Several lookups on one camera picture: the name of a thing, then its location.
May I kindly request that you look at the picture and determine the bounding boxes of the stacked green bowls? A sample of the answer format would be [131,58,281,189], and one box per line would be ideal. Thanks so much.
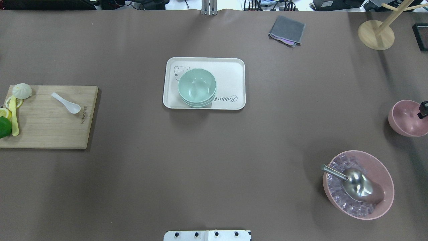
[178,69,217,108]

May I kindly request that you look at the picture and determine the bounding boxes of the cream rabbit tray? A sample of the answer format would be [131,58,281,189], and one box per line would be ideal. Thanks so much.
[163,57,246,111]

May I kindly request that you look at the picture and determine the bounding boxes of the white steamed bun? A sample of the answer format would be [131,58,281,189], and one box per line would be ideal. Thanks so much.
[12,83,32,99]

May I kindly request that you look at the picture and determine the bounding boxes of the aluminium frame post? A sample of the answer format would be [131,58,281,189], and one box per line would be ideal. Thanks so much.
[201,0,218,16]

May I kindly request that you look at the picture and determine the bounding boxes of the lemon slice ring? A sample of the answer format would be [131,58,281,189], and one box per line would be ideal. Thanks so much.
[5,95,24,110]

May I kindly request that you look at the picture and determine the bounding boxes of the small pink bowl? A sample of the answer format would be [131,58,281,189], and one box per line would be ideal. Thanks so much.
[388,100,428,137]

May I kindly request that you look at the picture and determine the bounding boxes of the large pink bowl with ice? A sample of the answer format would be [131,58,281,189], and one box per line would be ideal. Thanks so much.
[321,150,395,220]

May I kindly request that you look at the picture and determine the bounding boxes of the metal ice scoop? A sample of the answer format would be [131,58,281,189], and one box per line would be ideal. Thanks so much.
[321,164,379,204]

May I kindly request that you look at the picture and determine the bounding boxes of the green lime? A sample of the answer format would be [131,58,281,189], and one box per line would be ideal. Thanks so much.
[0,116,12,139]

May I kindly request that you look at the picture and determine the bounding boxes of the grey folded cloth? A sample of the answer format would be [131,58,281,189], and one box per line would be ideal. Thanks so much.
[268,16,306,48]

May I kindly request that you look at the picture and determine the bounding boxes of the wooden mug tree stand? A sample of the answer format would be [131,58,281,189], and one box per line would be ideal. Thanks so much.
[357,0,428,51]

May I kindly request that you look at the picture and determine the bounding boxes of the yellow plastic knife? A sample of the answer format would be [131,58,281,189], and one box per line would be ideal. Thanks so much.
[9,95,19,136]

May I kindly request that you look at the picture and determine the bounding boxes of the bamboo cutting board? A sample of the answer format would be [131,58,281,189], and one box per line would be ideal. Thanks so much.
[0,85,98,149]

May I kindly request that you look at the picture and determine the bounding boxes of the white ceramic spoon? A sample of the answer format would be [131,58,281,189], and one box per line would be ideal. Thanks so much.
[51,92,81,114]

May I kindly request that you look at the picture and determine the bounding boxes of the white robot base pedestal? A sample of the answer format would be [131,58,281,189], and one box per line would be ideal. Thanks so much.
[163,230,252,241]

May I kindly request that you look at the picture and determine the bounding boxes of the lemon half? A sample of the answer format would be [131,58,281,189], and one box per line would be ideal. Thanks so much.
[0,108,12,121]

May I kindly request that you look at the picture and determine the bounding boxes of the dark small tray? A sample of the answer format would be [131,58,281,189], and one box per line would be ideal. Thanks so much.
[412,23,428,51]

